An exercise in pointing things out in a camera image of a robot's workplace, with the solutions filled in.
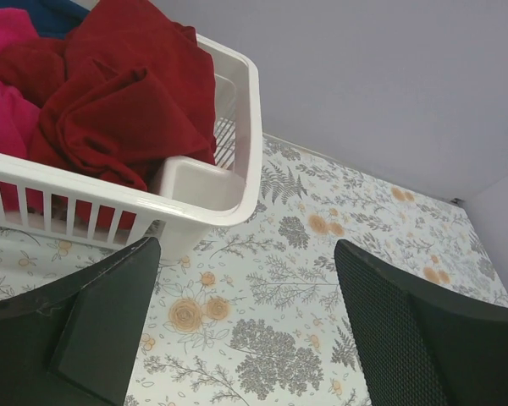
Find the white plastic laundry basket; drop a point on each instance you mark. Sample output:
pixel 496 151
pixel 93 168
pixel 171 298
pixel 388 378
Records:
pixel 186 199

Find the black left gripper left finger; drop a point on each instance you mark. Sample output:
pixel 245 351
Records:
pixel 74 341

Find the pink shirt in basket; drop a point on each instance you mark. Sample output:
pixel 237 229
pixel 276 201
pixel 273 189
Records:
pixel 18 117

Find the floral patterned table mat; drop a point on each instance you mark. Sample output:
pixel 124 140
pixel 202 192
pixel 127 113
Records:
pixel 254 314

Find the blue shirt in basket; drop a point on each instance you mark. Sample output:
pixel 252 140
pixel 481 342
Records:
pixel 56 18

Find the dark red shirt in basket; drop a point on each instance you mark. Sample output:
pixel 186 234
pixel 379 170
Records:
pixel 120 94

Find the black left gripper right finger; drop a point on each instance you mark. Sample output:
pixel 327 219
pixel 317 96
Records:
pixel 419 343

